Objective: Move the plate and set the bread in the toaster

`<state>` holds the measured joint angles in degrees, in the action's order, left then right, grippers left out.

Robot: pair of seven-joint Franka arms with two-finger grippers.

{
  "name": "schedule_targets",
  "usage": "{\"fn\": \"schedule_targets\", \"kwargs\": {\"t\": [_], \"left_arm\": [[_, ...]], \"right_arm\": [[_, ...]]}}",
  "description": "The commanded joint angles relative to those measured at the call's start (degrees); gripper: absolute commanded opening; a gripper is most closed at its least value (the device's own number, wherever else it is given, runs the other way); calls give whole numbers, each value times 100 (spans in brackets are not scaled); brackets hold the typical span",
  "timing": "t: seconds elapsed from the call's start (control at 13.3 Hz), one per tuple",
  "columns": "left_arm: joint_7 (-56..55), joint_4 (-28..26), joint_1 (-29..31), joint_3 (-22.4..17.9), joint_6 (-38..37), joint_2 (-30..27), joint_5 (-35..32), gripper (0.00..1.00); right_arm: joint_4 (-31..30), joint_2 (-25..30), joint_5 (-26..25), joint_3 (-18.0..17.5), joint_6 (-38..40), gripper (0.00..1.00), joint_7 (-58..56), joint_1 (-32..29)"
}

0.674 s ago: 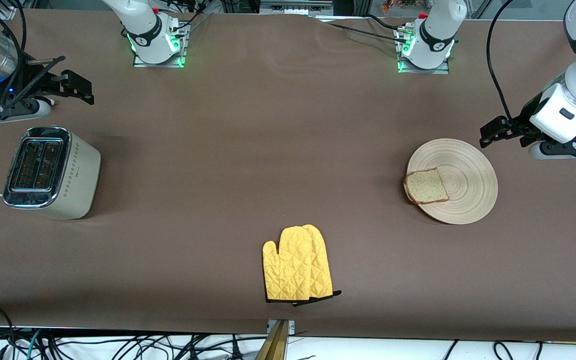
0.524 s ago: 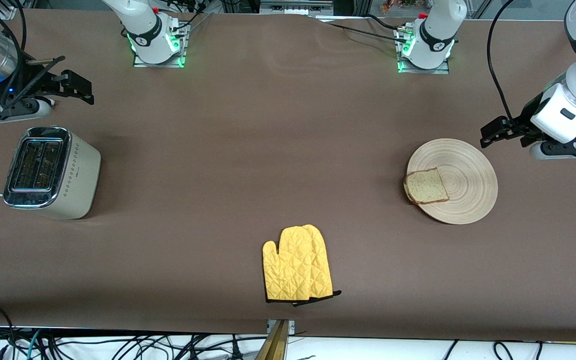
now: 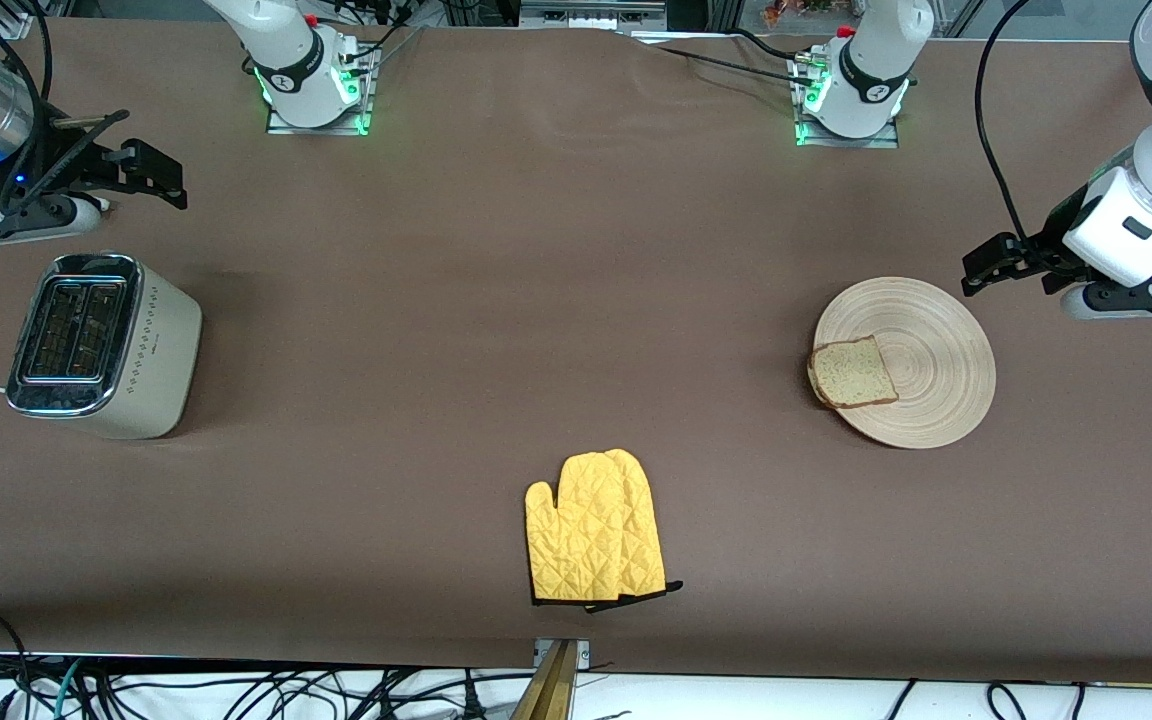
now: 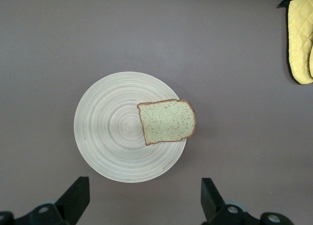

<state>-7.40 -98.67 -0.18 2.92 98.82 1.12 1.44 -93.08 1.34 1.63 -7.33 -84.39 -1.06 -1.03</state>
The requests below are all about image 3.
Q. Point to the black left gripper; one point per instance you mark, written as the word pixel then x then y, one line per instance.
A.
pixel 1052 238

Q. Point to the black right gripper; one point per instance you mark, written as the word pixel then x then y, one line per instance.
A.
pixel 64 160

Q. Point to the round wooden plate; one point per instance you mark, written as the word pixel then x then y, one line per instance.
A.
pixel 936 350

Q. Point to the slice of seeded bread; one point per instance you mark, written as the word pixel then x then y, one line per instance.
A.
pixel 851 372

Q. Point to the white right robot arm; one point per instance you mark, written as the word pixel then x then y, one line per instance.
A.
pixel 301 105

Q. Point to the beige and chrome toaster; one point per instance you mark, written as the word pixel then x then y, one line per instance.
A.
pixel 151 340

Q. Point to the orange patterned object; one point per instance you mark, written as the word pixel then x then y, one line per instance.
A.
pixel 786 12

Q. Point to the yellow quilted oven mitt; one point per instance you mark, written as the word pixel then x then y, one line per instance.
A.
pixel 576 530
pixel 648 540

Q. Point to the grey metal box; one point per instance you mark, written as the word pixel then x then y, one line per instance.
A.
pixel 586 15

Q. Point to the brass coloured beam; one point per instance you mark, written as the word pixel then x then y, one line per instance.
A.
pixel 548 695

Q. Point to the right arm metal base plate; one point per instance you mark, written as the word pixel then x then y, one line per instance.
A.
pixel 316 129

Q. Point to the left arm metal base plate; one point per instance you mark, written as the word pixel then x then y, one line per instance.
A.
pixel 846 142

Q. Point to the aluminium frame profile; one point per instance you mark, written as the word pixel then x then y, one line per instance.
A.
pixel 16 20

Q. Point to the black post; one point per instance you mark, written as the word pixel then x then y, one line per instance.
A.
pixel 686 12

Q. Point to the small metal bracket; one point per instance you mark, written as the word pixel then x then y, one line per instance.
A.
pixel 584 652

